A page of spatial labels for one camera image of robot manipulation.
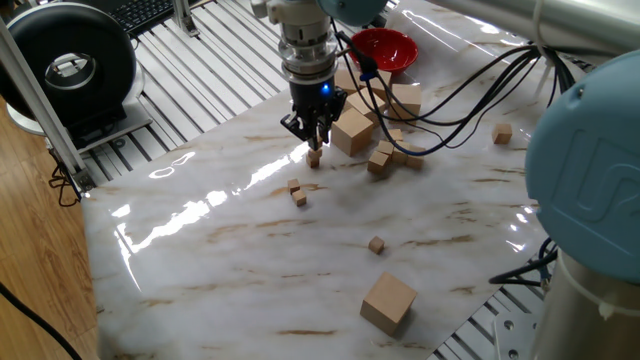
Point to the medium wooden cube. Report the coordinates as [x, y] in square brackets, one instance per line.
[415, 162]
[502, 133]
[400, 156]
[396, 134]
[378, 162]
[385, 147]

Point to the white lamp base plate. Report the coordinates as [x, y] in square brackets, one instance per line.
[136, 120]

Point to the large wooden cube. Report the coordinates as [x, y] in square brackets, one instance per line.
[387, 302]
[382, 82]
[407, 97]
[345, 80]
[357, 102]
[351, 131]

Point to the aluminium frame post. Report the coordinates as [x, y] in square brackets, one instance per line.
[35, 100]

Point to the red glossy bowl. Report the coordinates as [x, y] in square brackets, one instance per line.
[390, 50]

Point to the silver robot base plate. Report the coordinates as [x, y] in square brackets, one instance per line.
[510, 340]

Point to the aluminium corner bracket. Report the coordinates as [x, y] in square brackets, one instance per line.
[186, 22]

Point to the black computer keyboard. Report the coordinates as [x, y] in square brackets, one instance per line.
[140, 15]

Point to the white marble pattern sheet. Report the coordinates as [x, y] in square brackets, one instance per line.
[250, 250]

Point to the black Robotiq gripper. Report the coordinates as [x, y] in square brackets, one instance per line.
[312, 100]

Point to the white plastic wrist bracket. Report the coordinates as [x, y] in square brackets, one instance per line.
[295, 10]

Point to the silver wrist adapter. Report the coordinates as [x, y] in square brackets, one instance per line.
[307, 52]

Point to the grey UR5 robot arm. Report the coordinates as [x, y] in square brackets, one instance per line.
[590, 175]

